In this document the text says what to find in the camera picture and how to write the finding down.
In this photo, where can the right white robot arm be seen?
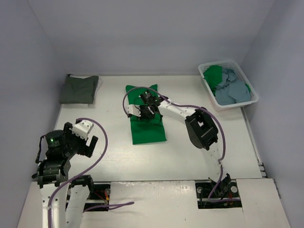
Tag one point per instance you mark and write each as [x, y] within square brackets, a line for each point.
[201, 128]

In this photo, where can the grey t shirt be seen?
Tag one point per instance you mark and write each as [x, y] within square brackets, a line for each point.
[79, 90]

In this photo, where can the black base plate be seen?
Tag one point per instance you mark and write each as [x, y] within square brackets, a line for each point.
[99, 196]
[226, 199]

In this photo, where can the green t shirt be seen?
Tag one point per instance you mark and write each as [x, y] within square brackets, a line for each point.
[145, 131]
[213, 76]

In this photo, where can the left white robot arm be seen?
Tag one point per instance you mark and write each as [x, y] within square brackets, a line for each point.
[62, 201]

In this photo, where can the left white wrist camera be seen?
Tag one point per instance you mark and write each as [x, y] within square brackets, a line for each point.
[82, 129]

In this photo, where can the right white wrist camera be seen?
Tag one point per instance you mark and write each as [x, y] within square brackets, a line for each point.
[133, 110]

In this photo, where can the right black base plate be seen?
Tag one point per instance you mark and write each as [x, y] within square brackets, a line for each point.
[226, 199]

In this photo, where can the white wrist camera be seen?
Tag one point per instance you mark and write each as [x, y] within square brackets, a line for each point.
[133, 110]
[82, 129]

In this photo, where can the white laundry basket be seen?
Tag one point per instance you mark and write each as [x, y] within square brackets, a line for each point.
[240, 75]

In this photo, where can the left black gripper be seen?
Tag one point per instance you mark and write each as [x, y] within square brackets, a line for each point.
[83, 146]

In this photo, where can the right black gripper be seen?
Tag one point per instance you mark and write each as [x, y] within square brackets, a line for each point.
[144, 111]

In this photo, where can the light blue t shirt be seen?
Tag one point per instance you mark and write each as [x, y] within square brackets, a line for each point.
[231, 90]

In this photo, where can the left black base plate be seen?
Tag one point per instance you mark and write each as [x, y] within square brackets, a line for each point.
[99, 196]

